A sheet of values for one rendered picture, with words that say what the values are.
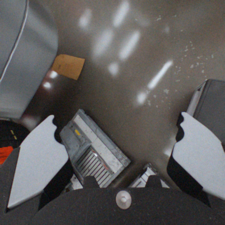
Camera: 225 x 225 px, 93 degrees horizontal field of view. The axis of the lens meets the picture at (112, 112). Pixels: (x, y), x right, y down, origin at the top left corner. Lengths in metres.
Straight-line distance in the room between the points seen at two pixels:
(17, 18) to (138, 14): 1.26
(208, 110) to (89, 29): 1.63
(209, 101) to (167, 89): 0.43
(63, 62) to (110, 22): 0.84
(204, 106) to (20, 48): 0.93
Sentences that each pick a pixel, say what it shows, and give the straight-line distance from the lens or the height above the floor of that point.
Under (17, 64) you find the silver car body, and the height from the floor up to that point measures 0.87.
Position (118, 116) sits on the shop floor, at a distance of 1.17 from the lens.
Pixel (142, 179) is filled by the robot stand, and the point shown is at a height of 0.23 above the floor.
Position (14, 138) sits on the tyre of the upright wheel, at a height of 0.77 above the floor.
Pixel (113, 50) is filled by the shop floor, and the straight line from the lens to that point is 1.46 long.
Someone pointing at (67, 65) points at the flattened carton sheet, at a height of 0.01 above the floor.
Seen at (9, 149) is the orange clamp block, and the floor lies 0.83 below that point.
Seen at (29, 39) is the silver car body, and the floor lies 0.87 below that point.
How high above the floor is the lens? 1.10
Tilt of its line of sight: 66 degrees down
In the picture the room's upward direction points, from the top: 79 degrees counter-clockwise
